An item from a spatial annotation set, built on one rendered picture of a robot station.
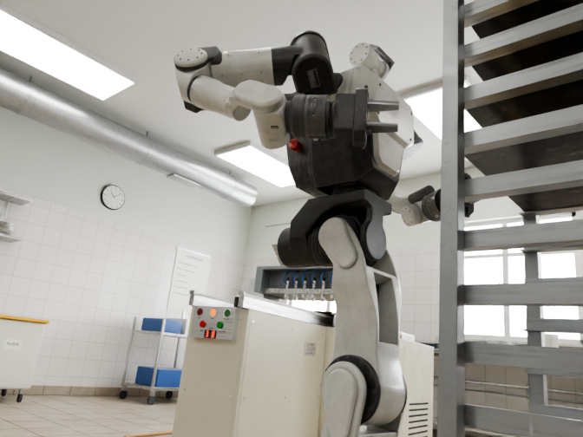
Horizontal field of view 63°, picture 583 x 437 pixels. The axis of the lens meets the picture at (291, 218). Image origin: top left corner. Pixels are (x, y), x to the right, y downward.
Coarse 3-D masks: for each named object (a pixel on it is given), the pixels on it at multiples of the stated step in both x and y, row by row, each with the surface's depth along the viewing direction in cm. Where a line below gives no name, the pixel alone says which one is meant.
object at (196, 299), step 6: (192, 294) 218; (198, 294) 219; (204, 294) 222; (192, 300) 217; (198, 300) 219; (204, 300) 222; (210, 300) 225; (216, 300) 229; (222, 300) 232; (228, 300) 236; (222, 306) 232; (228, 306) 236
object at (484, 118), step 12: (564, 84) 78; (576, 84) 78; (516, 96) 83; (528, 96) 82; (540, 96) 82; (552, 96) 82; (564, 96) 81; (576, 96) 81; (480, 108) 88; (492, 108) 87; (504, 108) 87; (516, 108) 86; (528, 108) 86; (540, 108) 86; (552, 108) 85; (480, 120) 92; (492, 120) 91; (504, 120) 91
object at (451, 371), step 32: (448, 0) 90; (448, 32) 88; (448, 64) 86; (448, 96) 84; (448, 128) 83; (448, 160) 81; (448, 192) 79; (448, 224) 78; (448, 256) 76; (448, 288) 75; (448, 320) 73; (448, 352) 72; (448, 384) 71; (448, 416) 69
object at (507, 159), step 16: (528, 144) 80; (544, 144) 80; (560, 144) 79; (576, 144) 78; (480, 160) 88; (496, 160) 87; (512, 160) 87; (528, 160) 86; (544, 160) 85; (560, 160) 85; (576, 160) 84; (544, 192) 100; (560, 192) 99; (576, 192) 98; (528, 208) 109; (544, 208) 108
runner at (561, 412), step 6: (528, 402) 102; (534, 408) 101; (540, 408) 101; (546, 408) 100; (552, 408) 99; (558, 408) 99; (564, 408) 98; (570, 408) 97; (576, 408) 97; (546, 414) 100; (552, 414) 99; (558, 414) 98; (564, 414) 98; (570, 414) 97; (576, 414) 96; (582, 414) 96; (582, 420) 95
